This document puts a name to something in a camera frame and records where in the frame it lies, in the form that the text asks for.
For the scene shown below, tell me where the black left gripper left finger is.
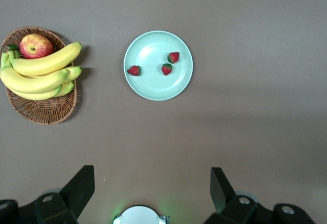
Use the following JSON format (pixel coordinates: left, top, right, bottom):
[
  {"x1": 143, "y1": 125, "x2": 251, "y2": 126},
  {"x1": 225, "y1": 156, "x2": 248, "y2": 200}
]
[{"x1": 0, "y1": 165, "x2": 96, "y2": 224}]

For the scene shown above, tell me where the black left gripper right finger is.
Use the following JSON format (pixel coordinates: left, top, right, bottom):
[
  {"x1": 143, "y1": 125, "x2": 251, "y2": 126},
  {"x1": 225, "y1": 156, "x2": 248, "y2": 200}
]
[{"x1": 204, "y1": 167, "x2": 315, "y2": 224}]

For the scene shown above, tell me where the red toy strawberry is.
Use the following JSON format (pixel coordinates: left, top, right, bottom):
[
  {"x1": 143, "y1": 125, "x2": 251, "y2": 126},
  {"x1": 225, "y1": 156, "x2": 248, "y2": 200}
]
[
  {"x1": 161, "y1": 63, "x2": 173, "y2": 76},
  {"x1": 127, "y1": 65, "x2": 142, "y2": 77},
  {"x1": 167, "y1": 52, "x2": 180, "y2": 64}
]

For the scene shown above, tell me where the pale green round plate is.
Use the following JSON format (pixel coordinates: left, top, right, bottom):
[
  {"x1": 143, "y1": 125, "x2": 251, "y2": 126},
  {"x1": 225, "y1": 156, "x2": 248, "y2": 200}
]
[{"x1": 123, "y1": 30, "x2": 194, "y2": 102}]

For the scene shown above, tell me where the brown wicker basket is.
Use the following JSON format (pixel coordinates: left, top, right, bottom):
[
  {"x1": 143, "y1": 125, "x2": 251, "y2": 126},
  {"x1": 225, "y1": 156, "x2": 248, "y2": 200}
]
[{"x1": 0, "y1": 26, "x2": 78, "y2": 126}]

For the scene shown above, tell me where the brown table cover mat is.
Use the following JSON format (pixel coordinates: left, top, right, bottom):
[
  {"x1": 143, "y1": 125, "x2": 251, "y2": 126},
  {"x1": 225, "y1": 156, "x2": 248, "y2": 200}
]
[{"x1": 0, "y1": 0, "x2": 327, "y2": 224}]

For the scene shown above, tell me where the yellow banana bunch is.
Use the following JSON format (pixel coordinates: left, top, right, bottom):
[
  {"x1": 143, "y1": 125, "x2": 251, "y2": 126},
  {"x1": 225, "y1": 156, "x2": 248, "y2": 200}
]
[{"x1": 0, "y1": 41, "x2": 83, "y2": 101}]

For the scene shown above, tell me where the red yellow apple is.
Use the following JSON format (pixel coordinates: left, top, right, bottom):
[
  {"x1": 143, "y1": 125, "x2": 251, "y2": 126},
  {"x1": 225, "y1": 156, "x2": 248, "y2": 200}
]
[{"x1": 19, "y1": 34, "x2": 55, "y2": 60}]

